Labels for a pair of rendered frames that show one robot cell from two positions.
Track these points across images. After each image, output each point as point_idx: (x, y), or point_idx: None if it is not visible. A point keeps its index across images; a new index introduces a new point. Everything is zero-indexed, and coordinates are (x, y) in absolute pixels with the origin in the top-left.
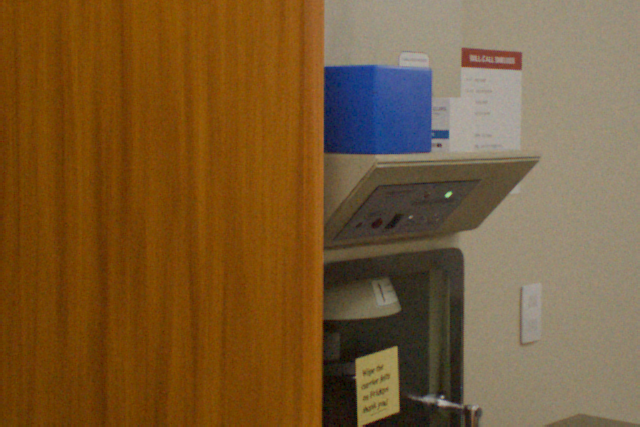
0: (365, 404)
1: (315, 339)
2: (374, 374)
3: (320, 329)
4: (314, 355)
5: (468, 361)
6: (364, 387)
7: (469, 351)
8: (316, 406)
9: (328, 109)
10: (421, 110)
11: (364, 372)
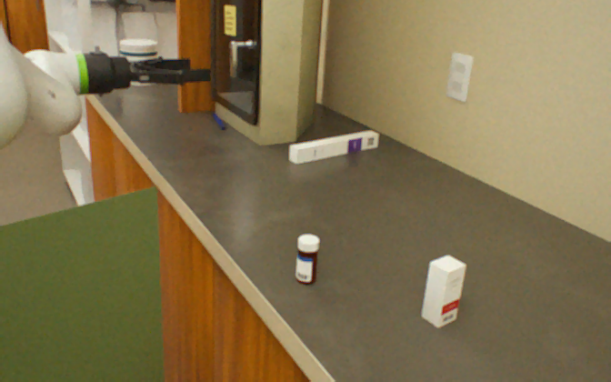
0: (226, 25)
1: None
2: (229, 15)
3: None
4: None
5: (604, 154)
6: (226, 18)
7: (608, 145)
8: (178, 4)
9: None
10: None
11: (226, 12)
